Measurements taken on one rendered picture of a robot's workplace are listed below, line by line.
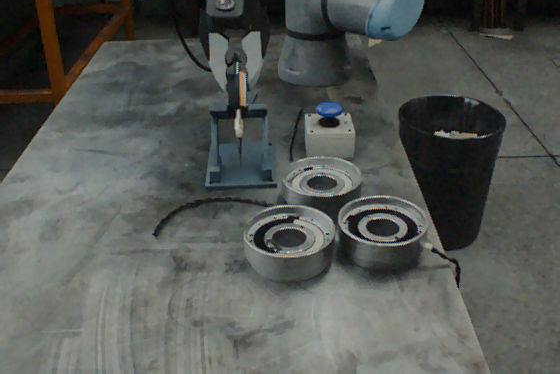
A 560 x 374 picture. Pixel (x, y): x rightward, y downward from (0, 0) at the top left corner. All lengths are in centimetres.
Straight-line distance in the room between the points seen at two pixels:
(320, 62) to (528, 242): 126
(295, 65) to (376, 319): 68
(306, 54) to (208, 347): 70
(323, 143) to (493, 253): 132
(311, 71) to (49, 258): 63
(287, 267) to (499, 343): 123
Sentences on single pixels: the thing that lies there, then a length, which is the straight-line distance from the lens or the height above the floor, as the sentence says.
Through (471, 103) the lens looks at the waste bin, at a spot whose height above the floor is 41.
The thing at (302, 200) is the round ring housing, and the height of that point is 83.
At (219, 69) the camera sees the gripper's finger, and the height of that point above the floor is 94.
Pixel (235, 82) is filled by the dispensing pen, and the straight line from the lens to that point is 90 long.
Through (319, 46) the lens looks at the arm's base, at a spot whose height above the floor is 87.
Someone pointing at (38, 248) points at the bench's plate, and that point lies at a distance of 83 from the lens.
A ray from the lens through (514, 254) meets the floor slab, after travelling 220.
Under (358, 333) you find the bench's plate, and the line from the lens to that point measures 66.
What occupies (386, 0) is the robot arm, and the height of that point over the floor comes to 99.
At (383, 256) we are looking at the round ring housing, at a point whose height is 83.
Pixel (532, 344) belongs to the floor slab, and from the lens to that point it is 189.
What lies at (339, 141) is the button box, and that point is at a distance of 94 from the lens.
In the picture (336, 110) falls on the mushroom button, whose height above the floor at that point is 87.
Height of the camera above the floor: 125
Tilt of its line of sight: 29 degrees down
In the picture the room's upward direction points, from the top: 1 degrees counter-clockwise
